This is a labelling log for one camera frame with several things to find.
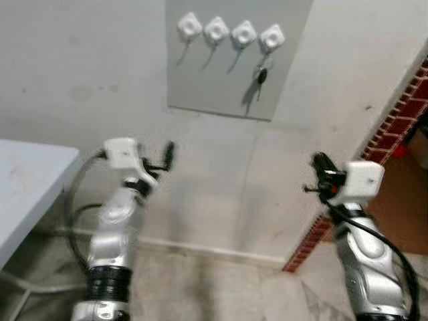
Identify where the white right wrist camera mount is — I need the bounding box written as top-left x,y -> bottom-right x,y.
332,160 -> 386,205

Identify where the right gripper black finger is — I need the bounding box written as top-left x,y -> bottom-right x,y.
311,152 -> 336,176

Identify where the key with black head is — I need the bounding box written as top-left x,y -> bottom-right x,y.
256,57 -> 271,86

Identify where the grey wall board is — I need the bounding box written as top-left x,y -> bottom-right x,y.
166,0 -> 314,122

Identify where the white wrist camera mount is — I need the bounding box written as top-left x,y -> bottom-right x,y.
332,160 -> 386,205
103,138 -> 146,170

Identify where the small red object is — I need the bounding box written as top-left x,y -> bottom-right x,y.
391,143 -> 410,158

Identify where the white plastic folding table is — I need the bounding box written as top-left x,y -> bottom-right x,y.
0,138 -> 81,268

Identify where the white square wall hook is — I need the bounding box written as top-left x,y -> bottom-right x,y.
176,12 -> 203,47
203,16 -> 231,49
231,20 -> 258,53
258,24 -> 286,57

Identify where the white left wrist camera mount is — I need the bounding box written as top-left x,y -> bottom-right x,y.
103,138 -> 146,170

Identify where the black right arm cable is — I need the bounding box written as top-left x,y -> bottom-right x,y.
324,197 -> 421,321

